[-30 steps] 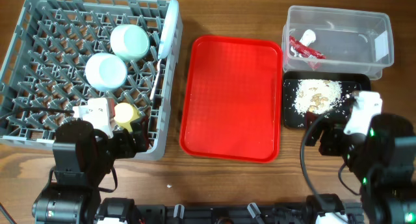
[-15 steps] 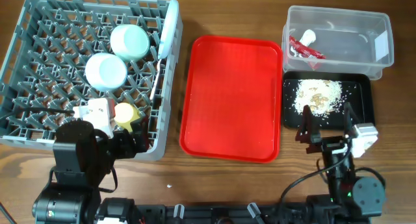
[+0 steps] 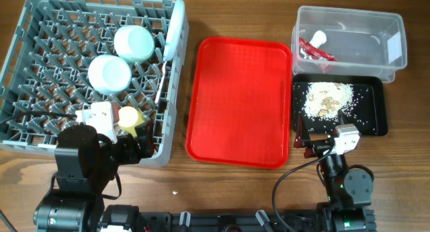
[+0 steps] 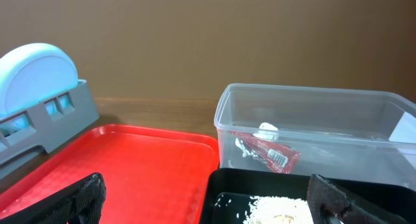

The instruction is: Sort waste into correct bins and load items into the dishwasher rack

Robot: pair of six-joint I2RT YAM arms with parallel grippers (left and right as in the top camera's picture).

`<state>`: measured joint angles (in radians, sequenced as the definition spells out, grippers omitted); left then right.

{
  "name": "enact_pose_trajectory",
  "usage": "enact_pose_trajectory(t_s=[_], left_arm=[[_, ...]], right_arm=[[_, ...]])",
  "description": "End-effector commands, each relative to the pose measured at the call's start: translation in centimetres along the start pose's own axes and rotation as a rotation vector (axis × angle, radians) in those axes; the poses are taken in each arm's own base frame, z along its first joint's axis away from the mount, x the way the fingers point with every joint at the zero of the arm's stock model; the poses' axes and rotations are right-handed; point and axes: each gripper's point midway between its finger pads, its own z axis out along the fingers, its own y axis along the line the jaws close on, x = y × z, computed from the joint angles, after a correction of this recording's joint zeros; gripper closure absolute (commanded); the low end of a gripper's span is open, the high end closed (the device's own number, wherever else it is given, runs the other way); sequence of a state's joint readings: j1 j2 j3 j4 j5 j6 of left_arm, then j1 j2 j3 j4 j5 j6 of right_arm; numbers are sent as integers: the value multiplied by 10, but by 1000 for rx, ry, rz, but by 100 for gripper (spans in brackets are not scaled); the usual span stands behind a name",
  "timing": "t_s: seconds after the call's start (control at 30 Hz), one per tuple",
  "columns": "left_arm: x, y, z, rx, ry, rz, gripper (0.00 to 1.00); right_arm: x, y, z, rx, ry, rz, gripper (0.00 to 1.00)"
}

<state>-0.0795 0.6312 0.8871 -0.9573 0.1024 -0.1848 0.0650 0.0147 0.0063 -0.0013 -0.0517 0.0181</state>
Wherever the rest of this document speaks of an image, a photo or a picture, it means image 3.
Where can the mint green bowl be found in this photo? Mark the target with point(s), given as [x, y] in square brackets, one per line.
[134, 44]

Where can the rice and nut scraps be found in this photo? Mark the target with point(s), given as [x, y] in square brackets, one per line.
[325, 99]

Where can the grey plastic dishwasher rack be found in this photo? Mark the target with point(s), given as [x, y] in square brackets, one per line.
[44, 78]

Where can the black plastic waste tray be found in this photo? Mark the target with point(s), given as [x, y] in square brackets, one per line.
[367, 111]

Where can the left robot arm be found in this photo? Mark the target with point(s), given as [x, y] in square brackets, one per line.
[87, 161]

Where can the white plastic fork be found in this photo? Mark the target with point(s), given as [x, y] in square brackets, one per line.
[161, 83]

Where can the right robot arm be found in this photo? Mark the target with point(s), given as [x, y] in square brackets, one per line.
[349, 187]

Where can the large pale blue plate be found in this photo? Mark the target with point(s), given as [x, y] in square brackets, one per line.
[174, 30]

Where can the red snack wrapper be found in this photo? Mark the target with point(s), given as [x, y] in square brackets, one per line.
[313, 52]

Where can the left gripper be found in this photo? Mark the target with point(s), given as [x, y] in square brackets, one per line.
[133, 154]

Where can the white paper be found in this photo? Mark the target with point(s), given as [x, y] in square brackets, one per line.
[319, 38]

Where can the yellow plastic cup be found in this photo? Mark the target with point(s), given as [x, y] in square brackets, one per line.
[129, 119]

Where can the pale blue small bowl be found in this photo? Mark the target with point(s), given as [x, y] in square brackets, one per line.
[109, 74]

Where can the red plastic serving tray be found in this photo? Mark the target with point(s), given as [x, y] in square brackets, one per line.
[240, 104]

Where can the clear plastic waste bin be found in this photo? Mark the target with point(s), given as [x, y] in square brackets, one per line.
[365, 43]

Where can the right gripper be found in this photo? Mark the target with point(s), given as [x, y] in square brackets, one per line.
[304, 141]

